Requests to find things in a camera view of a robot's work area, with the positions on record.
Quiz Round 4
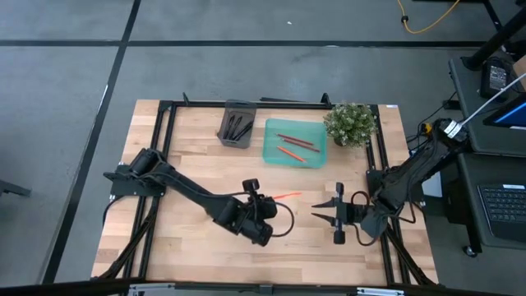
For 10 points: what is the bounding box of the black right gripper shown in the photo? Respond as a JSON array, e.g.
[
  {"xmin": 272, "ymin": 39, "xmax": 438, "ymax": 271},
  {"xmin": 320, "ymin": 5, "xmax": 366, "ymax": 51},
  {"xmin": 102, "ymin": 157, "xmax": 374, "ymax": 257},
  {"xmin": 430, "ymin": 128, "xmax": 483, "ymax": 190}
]
[{"xmin": 310, "ymin": 182, "xmax": 366, "ymax": 246}]

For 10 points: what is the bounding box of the white cable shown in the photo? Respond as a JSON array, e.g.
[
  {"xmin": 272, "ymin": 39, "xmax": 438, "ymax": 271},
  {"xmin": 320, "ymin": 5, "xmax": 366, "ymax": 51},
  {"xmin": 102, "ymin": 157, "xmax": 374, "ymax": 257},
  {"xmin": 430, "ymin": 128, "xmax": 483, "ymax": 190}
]
[{"xmin": 460, "ymin": 72, "xmax": 526, "ymax": 126}]

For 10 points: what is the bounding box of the black laptop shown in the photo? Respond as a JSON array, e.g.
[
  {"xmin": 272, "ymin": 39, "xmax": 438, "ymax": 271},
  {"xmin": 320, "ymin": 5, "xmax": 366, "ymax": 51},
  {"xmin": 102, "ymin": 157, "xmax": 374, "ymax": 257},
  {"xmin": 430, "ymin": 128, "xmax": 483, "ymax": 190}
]
[{"xmin": 476, "ymin": 183, "xmax": 526, "ymax": 243}]

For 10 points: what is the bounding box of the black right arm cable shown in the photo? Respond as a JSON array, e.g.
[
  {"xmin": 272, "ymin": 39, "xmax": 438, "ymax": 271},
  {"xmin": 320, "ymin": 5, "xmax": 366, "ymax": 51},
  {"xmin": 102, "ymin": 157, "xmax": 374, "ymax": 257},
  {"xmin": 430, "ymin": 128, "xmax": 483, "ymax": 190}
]
[{"xmin": 350, "ymin": 190, "xmax": 378, "ymax": 247}]

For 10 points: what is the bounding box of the grey plastic bin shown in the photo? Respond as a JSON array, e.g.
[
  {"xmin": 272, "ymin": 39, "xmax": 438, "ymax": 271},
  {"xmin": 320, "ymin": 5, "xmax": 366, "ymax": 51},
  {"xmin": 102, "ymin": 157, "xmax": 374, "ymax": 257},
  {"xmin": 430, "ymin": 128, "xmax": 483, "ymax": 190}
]
[{"xmin": 216, "ymin": 98, "xmax": 258, "ymax": 150}]

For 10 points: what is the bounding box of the black table leg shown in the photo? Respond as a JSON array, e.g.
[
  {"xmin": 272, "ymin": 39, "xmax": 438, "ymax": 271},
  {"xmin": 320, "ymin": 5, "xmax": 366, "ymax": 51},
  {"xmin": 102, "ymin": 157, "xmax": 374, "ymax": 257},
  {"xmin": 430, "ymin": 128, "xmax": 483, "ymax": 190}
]
[{"xmin": 481, "ymin": 0, "xmax": 505, "ymax": 33}]

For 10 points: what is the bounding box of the black front rail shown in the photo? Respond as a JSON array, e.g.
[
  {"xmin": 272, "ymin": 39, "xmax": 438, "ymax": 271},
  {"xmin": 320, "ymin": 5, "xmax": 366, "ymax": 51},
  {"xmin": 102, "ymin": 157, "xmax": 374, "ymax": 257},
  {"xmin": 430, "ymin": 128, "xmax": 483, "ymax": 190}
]
[{"xmin": 0, "ymin": 278, "xmax": 526, "ymax": 296}]

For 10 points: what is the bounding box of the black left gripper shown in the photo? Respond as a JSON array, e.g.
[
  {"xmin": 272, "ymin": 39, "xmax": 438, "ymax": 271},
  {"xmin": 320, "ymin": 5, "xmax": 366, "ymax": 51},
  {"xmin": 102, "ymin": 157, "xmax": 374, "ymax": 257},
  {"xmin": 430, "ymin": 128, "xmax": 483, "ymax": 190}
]
[{"xmin": 242, "ymin": 178, "xmax": 279, "ymax": 223}]

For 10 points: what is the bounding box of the silver metal bracket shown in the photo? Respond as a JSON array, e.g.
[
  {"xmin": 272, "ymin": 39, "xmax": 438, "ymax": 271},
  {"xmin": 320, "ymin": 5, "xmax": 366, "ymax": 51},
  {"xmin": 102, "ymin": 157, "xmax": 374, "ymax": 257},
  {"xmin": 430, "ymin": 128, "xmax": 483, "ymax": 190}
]
[
  {"xmin": 127, "ymin": 282, "xmax": 177, "ymax": 296},
  {"xmin": 356, "ymin": 286, "xmax": 406, "ymax": 296}
]

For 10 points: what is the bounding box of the dark grey desk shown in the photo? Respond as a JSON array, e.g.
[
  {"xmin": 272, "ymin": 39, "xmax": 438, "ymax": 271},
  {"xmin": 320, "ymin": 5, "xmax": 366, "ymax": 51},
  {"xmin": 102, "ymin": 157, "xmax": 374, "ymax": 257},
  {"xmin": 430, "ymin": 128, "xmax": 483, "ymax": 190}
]
[{"xmin": 449, "ymin": 55, "xmax": 526, "ymax": 158}]

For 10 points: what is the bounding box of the teal plastic bin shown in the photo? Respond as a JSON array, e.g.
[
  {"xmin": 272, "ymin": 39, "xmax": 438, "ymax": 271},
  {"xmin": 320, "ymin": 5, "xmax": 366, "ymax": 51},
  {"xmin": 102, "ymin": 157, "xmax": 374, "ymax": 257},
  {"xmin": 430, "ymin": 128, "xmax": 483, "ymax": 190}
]
[{"xmin": 261, "ymin": 118, "xmax": 329, "ymax": 169}]

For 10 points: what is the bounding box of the brown cardboard box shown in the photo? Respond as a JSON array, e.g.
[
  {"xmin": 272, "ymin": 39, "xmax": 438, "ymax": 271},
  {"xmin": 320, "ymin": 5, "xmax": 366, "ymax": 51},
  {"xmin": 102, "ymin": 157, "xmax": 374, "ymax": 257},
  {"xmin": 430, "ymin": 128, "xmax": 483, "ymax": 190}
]
[{"xmin": 513, "ymin": 53, "xmax": 526, "ymax": 92}]

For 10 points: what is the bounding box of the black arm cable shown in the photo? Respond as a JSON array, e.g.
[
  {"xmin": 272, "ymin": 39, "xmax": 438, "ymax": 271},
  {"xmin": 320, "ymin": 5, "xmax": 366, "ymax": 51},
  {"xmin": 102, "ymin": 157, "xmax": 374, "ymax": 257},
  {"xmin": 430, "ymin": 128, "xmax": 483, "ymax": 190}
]
[
  {"xmin": 350, "ymin": 190, "xmax": 378, "ymax": 247},
  {"xmin": 270, "ymin": 200, "xmax": 296, "ymax": 239}
]

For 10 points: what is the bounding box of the white blue box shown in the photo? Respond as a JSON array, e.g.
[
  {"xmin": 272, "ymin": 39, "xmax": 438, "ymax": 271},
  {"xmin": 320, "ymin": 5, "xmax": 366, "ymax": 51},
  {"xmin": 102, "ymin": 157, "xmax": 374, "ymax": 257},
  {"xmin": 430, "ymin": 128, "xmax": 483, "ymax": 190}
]
[{"xmin": 422, "ymin": 182, "xmax": 444, "ymax": 199}]

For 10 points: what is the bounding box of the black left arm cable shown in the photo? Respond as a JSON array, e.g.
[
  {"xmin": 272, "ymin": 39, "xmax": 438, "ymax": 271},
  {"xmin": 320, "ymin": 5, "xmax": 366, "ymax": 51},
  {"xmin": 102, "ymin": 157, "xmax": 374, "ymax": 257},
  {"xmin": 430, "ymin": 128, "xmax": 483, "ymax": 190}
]
[{"xmin": 270, "ymin": 200, "xmax": 296, "ymax": 239}]

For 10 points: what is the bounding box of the dark chair leg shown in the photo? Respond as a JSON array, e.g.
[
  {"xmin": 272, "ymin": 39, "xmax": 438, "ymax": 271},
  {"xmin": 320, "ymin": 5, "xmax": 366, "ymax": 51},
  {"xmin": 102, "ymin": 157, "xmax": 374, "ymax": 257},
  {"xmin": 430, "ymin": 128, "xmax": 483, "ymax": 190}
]
[{"xmin": 0, "ymin": 179, "xmax": 33, "ymax": 199}]

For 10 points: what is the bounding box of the black slanted desk leg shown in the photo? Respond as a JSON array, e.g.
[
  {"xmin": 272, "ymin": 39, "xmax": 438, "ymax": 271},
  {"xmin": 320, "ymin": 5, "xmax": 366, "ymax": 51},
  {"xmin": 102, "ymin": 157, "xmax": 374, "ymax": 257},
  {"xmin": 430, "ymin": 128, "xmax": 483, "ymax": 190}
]
[{"xmin": 464, "ymin": 16, "xmax": 526, "ymax": 71}]

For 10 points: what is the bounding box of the monitor with blue screen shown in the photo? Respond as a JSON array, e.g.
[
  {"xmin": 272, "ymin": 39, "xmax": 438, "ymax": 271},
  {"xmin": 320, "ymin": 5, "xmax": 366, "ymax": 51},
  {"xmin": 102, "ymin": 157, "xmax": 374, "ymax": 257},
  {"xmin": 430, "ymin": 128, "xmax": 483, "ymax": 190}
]
[{"xmin": 482, "ymin": 93, "xmax": 526, "ymax": 132}]

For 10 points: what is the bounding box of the black metal table frame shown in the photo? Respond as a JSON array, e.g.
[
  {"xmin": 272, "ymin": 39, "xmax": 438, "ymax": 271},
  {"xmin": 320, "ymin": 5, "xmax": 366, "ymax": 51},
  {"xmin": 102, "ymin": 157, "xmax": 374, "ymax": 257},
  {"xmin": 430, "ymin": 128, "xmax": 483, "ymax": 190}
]
[{"xmin": 92, "ymin": 92, "xmax": 439, "ymax": 289}]

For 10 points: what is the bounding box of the black rolling cart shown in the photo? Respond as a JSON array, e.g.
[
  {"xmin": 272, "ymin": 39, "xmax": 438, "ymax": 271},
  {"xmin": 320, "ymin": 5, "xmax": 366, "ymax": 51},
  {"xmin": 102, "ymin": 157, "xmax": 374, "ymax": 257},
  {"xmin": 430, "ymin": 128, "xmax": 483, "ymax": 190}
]
[{"xmin": 441, "ymin": 154, "xmax": 526, "ymax": 258}]

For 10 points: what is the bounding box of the black power adapter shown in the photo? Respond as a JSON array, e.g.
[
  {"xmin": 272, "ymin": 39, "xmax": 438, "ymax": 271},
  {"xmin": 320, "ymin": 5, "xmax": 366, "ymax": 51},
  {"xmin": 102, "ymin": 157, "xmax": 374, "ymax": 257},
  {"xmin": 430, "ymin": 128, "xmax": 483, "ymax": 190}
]
[{"xmin": 479, "ymin": 57, "xmax": 514, "ymax": 99}]

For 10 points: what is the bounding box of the yellow extension cable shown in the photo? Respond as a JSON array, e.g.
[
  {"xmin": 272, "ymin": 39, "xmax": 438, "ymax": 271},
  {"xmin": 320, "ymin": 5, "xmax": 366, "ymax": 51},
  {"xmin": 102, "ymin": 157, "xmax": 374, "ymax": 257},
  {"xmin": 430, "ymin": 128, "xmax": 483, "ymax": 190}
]
[{"xmin": 395, "ymin": 0, "xmax": 461, "ymax": 35}]

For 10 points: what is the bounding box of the small green potted plant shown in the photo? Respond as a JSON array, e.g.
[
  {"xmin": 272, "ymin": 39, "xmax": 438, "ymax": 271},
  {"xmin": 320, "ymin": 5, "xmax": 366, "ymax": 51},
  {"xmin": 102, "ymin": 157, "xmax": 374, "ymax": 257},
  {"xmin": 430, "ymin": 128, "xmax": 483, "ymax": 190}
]
[{"xmin": 323, "ymin": 102, "xmax": 378, "ymax": 148}]

